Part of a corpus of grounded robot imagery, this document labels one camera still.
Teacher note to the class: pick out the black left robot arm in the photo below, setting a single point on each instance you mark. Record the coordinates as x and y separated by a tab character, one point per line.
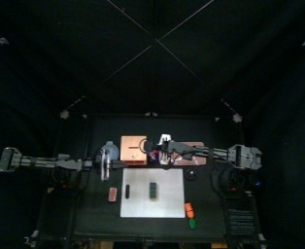
37	161

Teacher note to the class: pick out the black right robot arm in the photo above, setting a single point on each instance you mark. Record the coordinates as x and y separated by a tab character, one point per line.
227	153

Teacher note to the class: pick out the black knife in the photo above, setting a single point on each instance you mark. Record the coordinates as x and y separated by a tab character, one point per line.
126	191

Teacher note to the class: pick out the dark green sushi roll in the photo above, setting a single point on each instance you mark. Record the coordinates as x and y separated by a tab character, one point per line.
152	190

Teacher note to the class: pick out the white small object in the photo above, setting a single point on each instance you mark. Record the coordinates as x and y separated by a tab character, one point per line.
163	138

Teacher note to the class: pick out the orange brown box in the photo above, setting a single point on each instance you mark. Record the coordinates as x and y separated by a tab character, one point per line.
131	152

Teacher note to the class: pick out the pink flat tray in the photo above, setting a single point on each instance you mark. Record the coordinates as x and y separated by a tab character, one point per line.
194	158

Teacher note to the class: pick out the pink red toy food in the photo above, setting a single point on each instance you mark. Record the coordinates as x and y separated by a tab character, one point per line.
111	194

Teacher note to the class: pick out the small dark round object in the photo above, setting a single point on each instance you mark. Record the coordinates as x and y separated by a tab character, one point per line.
190	175

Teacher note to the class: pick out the white cutting board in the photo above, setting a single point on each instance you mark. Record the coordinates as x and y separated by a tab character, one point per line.
158	204

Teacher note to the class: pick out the orange toy food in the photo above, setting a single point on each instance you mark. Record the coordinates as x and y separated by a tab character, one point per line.
188	210

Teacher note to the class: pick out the printed label sheet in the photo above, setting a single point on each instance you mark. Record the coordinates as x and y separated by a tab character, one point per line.
240	220

